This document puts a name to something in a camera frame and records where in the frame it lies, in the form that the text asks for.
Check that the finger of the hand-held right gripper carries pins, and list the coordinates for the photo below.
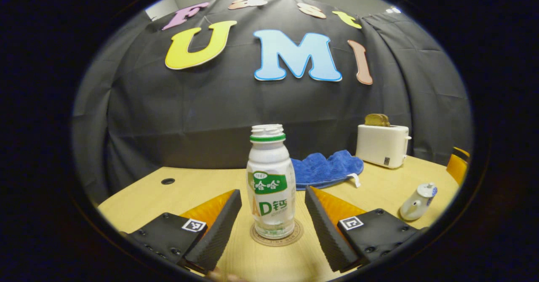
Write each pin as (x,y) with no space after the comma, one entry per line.
(458,166)

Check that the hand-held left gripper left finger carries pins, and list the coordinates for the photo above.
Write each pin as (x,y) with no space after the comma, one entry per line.
(221,231)

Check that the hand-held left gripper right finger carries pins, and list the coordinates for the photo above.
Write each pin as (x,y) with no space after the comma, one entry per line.
(322,227)

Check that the round brown coaster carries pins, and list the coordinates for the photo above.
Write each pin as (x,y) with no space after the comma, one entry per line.
(276,243)

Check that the white green-label water bottle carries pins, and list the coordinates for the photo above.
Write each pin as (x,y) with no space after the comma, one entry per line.
(269,168)

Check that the blue towel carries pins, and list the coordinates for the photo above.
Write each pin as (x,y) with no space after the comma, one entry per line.
(324,168)

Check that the white toaster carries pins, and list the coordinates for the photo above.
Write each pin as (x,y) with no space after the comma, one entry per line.
(381,145)

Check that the brown bread slice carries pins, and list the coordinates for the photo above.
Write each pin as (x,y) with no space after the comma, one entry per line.
(374,120)
(386,121)

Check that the black backdrop cloth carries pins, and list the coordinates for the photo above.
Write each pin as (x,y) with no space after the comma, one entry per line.
(168,105)

